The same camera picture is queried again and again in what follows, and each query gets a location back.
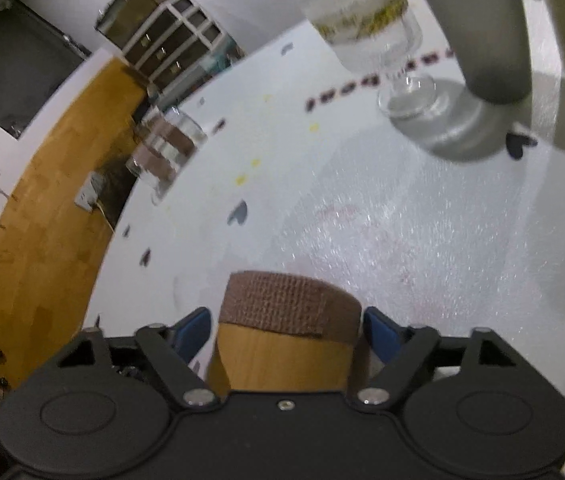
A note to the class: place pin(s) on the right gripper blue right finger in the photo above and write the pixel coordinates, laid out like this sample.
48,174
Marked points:
384,337

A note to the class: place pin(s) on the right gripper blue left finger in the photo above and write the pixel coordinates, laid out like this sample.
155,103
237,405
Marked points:
189,335

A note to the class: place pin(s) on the wooden cup with brown band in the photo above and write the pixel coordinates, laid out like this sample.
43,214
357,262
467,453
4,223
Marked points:
283,332

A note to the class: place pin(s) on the clear glass with brown tape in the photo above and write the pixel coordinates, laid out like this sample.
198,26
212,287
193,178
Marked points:
171,139

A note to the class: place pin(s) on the white drawer cabinet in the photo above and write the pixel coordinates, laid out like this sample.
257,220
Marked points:
172,40

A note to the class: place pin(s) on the glass fish tank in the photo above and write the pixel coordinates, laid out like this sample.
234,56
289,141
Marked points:
123,18

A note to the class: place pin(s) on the ribbed stemmed glass goblet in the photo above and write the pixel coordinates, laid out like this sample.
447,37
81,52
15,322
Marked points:
376,39

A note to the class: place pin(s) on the frosted grey glass tumbler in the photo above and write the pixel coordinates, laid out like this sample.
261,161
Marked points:
491,44

